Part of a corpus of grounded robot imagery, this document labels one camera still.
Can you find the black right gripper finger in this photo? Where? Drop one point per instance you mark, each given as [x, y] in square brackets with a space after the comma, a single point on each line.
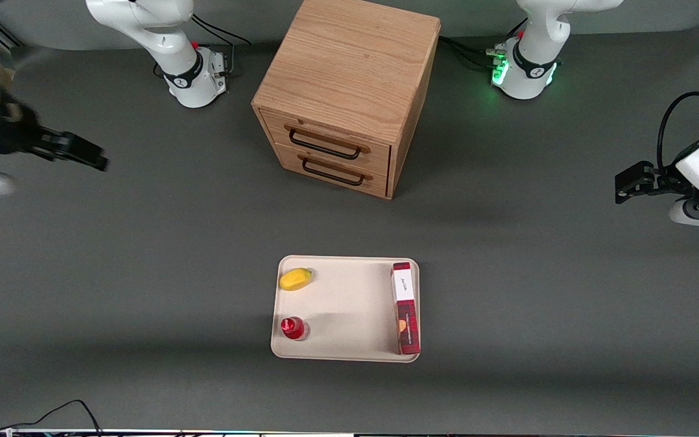
[73, 144]
[82, 160]

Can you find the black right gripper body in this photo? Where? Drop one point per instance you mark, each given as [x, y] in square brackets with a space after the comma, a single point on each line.
[11, 135]

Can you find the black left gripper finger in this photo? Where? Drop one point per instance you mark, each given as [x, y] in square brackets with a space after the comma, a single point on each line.
[631, 182]
[672, 181]

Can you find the coke bottle with red cap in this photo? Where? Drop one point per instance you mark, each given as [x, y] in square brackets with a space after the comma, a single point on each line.
[292, 328]

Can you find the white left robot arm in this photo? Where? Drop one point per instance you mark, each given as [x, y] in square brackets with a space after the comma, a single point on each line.
[528, 60]

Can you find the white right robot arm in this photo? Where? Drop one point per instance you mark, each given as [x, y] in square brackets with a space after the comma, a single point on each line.
[185, 60]

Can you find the cream plastic tray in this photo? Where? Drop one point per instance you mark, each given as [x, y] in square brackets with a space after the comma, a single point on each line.
[349, 315]

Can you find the wooden drawer front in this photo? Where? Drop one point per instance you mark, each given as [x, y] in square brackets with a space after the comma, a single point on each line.
[377, 185]
[380, 159]

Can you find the red tartan cookie box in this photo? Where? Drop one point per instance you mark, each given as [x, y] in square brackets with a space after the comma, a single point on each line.
[406, 309]

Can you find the wooden drawer cabinet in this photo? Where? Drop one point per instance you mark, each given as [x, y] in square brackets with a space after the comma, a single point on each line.
[349, 60]

